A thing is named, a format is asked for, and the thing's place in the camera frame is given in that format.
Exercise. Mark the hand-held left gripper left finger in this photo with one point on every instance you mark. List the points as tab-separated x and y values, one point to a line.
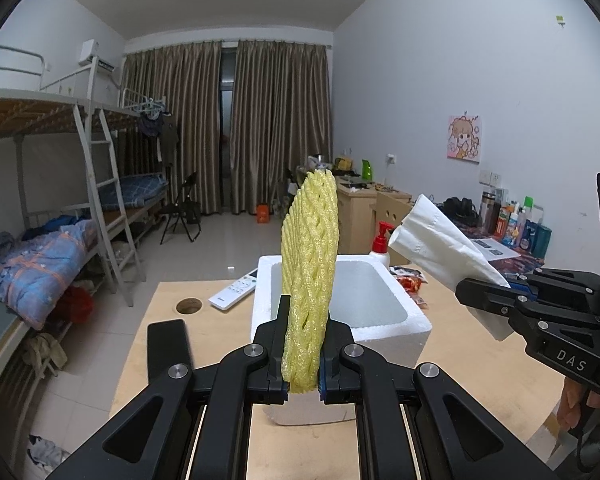
275	355

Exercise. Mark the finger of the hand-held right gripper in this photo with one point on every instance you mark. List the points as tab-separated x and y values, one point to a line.
565	287
490	297

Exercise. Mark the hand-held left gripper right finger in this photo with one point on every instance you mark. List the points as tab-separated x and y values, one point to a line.
332	355

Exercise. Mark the white styrofoam box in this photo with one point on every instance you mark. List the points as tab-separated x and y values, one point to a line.
380	345

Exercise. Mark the white paper tissue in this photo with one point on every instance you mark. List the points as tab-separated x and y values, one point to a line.
440	245

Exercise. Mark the yellow foam fruit net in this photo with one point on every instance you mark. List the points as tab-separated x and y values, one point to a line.
310	260

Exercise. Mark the person's right hand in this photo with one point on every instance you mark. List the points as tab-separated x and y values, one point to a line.
569	405

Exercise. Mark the white printed leaflet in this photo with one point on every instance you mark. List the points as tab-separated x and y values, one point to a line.
495	249

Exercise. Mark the teal container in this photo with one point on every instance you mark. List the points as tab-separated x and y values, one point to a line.
541	242

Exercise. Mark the white remote control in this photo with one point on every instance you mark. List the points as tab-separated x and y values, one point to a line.
230	292

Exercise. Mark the white green-capped bottle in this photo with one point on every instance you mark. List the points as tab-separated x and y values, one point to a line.
527	215

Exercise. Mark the dark thermos bottle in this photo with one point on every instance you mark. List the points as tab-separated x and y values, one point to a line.
490	210

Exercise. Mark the black headphones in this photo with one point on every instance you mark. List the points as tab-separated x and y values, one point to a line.
460	210

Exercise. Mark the black smartphone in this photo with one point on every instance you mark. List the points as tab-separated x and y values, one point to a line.
170	345

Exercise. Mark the white red pump bottle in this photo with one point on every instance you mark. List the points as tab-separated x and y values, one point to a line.
380	247

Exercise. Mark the wooden smiley chair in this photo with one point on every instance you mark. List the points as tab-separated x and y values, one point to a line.
392	212

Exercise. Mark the orange box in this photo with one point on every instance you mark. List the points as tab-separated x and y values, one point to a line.
263	214

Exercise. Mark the light wooden desk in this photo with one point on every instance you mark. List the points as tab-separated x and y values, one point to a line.
355	215

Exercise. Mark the black folding chair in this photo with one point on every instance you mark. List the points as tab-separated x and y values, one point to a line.
182	210

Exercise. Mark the green bag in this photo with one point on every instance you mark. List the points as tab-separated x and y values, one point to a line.
367	170

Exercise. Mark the white metal bunk bed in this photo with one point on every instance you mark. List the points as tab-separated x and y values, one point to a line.
100	195
145	200

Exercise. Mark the red clothes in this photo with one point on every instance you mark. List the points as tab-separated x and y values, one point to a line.
77	305

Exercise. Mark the blue checked mattress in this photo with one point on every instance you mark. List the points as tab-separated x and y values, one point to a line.
137	192

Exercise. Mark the olive cloth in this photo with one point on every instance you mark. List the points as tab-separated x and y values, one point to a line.
45	355

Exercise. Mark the brown curtain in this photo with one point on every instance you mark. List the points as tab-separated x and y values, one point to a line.
175	125
280	120

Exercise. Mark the dark hanging clothes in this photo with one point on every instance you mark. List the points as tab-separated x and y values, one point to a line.
165	135

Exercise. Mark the grey white cloth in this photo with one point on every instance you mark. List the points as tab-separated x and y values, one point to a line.
47	450

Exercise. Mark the blue orange checked quilt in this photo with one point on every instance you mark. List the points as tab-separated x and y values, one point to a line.
35	270

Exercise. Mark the light blue clothes hanger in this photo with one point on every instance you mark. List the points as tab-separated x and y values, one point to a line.
147	106

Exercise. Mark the white air conditioner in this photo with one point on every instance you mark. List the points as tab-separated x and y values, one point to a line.
92	52

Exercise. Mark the white wall switch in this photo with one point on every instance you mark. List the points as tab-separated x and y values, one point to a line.
491	178

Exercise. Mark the pink cartoon wall poster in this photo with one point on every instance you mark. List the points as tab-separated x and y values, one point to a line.
464	139

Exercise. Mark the small wall hook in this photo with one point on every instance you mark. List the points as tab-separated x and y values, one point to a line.
560	19

